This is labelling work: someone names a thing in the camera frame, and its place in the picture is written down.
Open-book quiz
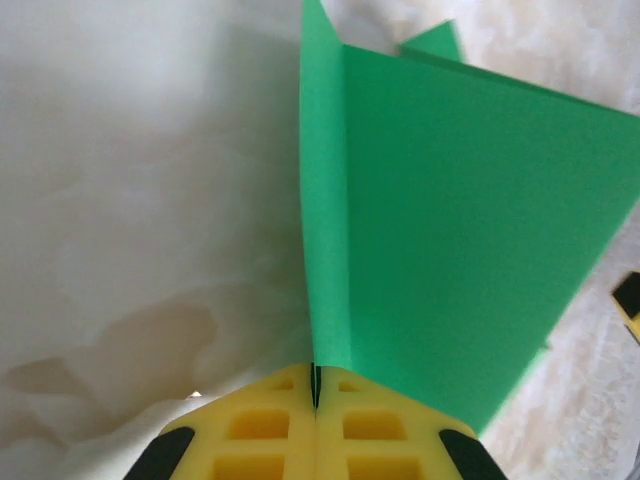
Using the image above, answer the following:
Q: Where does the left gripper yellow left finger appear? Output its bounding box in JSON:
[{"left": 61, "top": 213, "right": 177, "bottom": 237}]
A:
[{"left": 127, "top": 362, "right": 319, "bottom": 480}]

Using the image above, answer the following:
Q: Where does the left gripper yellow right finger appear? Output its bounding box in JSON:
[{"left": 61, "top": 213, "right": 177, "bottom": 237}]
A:
[{"left": 314, "top": 366, "right": 507, "bottom": 480}]

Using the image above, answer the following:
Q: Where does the green paper sheet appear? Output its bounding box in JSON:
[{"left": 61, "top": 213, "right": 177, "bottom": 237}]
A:
[{"left": 298, "top": 0, "right": 640, "bottom": 441}]

